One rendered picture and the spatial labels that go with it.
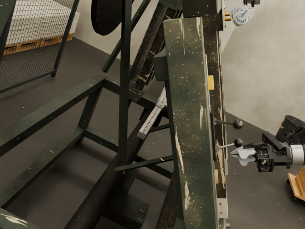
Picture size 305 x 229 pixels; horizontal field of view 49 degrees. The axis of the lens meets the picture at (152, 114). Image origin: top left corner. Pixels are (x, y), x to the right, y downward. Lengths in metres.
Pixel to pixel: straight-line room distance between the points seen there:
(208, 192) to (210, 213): 0.08
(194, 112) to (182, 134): 0.08
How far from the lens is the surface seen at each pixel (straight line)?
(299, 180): 5.20
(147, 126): 2.20
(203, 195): 1.17
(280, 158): 1.32
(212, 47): 1.62
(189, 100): 1.04
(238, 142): 1.42
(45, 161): 3.00
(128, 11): 2.05
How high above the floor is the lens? 1.92
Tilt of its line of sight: 22 degrees down
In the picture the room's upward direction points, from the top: 25 degrees clockwise
